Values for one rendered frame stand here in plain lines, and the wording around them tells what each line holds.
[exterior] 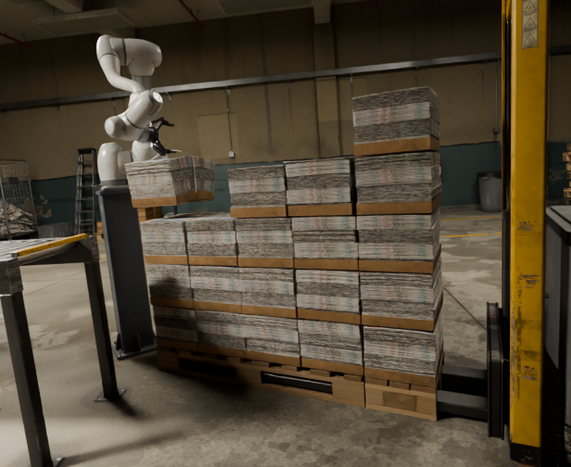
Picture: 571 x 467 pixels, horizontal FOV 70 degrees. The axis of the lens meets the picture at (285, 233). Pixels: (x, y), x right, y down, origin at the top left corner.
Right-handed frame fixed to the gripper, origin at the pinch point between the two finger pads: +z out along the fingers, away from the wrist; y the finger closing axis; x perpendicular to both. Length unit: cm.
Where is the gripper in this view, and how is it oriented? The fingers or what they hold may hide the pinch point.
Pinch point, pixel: (171, 138)
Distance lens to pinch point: 235.2
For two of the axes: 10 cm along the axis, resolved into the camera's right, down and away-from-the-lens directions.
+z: 4.3, -0.8, 9.0
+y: 0.2, 10.0, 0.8
